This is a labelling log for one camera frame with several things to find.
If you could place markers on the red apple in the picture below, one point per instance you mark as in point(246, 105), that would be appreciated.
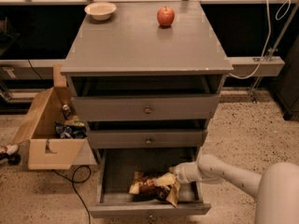
point(165, 16)

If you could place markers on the grey middle drawer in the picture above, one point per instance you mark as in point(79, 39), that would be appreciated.
point(147, 138)

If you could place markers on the grey drawer cabinet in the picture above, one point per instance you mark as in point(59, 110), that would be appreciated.
point(132, 55)

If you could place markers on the grey bottom drawer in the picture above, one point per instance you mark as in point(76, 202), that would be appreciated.
point(117, 174)

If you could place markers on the grey wall ledge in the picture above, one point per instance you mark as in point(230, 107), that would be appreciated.
point(256, 67)

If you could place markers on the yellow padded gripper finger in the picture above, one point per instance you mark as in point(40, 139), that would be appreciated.
point(165, 180)

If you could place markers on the metal can in box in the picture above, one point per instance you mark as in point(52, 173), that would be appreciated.
point(67, 111)

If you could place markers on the cardboard box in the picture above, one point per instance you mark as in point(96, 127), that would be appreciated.
point(46, 150)

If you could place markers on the grey drawer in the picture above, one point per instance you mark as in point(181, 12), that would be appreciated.
point(117, 174)
point(147, 138)
point(124, 108)

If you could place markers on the white clothed person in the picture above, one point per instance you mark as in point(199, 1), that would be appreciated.
point(10, 154)

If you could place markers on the blue snack bag in box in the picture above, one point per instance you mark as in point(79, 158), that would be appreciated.
point(74, 130)

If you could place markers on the brown chip bag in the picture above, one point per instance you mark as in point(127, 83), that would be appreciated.
point(143, 184)

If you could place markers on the grey top drawer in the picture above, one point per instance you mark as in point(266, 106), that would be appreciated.
point(124, 108)

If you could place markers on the white bowl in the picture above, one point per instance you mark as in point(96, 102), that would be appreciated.
point(100, 11)

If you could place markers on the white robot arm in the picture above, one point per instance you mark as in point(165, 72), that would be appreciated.
point(276, 190)

